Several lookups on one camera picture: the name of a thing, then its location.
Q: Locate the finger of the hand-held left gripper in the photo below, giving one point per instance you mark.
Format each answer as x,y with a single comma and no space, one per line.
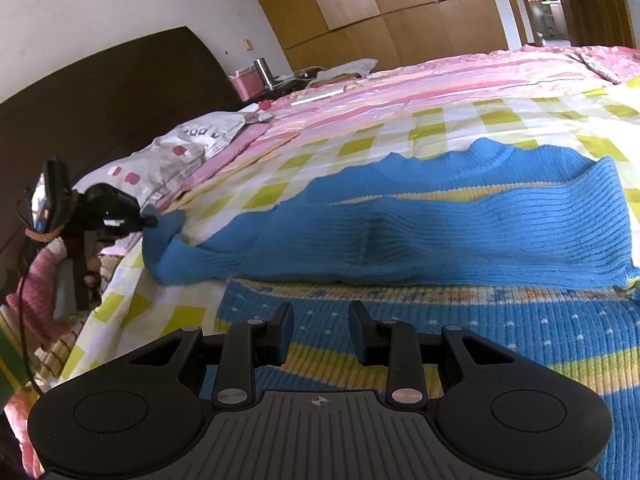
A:
147,221

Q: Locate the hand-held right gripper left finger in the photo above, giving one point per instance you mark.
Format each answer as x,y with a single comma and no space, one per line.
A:
282,332

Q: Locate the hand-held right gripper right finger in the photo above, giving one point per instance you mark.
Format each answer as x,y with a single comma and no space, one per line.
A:
357,332

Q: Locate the blue knitted sweater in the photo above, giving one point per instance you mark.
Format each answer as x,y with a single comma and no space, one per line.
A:
400,240

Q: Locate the person's left forearm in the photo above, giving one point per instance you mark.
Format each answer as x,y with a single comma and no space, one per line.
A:
40,295

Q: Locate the person's left hand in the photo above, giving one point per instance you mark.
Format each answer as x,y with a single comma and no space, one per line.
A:
92,265

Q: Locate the grey dotted pillow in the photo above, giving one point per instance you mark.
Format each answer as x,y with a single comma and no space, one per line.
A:
175,155

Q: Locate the dark wooden headboard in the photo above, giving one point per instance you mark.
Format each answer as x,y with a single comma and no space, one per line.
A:
100,100

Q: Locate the brown striped woven mat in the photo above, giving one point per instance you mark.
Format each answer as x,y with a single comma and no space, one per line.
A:
55,360

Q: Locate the pink box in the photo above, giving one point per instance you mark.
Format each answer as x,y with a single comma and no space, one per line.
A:
247,87

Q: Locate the metal cup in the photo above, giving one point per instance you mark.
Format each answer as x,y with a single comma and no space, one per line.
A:
262,72

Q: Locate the white flat strip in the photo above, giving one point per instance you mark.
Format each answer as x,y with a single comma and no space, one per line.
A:
320,96

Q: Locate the white cloth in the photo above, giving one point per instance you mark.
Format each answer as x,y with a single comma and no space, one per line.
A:
350,67

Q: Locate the pink striped quilt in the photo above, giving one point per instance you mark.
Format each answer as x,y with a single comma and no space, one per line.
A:
425,85

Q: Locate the wooden wardrobe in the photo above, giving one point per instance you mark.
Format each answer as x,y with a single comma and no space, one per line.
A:
380,5

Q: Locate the brown wooden door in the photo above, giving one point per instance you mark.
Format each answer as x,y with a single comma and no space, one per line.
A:
600,0

